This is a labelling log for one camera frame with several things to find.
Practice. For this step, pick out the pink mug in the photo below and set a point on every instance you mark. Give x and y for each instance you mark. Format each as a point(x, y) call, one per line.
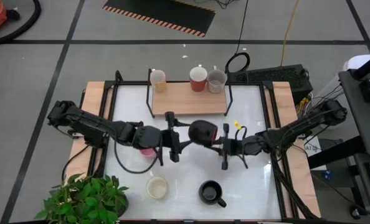
point(147, 152)

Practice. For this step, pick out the orange mug cream interior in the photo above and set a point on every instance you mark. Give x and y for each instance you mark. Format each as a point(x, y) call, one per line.
point(198, 77)

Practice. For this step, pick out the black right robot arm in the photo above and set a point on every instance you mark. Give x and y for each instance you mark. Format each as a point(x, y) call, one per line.
point(297, 127)

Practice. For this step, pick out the white plastic bin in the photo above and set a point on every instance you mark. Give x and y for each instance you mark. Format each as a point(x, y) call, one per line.
point(356, 62)

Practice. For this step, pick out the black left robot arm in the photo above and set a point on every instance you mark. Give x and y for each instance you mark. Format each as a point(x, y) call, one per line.
point(94, 126)

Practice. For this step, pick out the yellow dotted mug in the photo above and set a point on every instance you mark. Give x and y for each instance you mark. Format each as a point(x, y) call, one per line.
point(158, 80)

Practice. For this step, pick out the black hazard-striped floor mat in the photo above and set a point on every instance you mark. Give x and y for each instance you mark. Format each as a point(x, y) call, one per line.
point(163, 12)

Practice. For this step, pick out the wooden shelf black metal frame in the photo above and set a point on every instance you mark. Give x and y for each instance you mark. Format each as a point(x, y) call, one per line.
point(188, 101)

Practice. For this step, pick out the green leafy plant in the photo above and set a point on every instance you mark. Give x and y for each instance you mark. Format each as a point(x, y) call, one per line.
point(85, 199)

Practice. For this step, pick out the wooden side board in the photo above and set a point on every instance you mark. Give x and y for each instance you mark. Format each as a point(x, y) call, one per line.
point(93, 93)
point(281, 93)

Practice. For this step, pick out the black table frame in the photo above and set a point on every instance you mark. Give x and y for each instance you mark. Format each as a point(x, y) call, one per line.
point(129, 83)

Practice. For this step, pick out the grey patterned mug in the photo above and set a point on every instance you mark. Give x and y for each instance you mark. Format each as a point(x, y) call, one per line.
point(216, 81)

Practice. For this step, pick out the white paper label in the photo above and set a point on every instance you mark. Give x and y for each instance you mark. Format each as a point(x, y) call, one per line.
point(312, 147)

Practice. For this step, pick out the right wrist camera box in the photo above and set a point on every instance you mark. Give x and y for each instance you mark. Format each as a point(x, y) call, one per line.
point(236, 147)

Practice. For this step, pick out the light green mug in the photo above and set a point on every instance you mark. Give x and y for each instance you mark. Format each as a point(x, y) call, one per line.
point(156, 187)

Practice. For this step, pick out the grey desk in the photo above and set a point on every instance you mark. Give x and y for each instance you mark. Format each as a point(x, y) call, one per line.
point(359, 124)

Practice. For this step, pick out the black plant pot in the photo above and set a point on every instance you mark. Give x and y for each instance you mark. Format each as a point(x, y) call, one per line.
point(125, 205)

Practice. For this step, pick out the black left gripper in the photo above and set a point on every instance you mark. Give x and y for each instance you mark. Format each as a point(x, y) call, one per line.
point(164, 152)

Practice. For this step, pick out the black mug red interior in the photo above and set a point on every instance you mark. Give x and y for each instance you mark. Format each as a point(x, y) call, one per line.
point(200, 132)

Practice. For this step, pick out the black computer case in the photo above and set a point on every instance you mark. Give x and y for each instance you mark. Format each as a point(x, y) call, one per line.
point(275, 77)

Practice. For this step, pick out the yellow tag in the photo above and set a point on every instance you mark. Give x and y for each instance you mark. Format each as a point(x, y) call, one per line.
point(237, 125)

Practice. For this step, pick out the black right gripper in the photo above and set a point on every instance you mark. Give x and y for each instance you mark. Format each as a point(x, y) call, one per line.
point(224, 147)

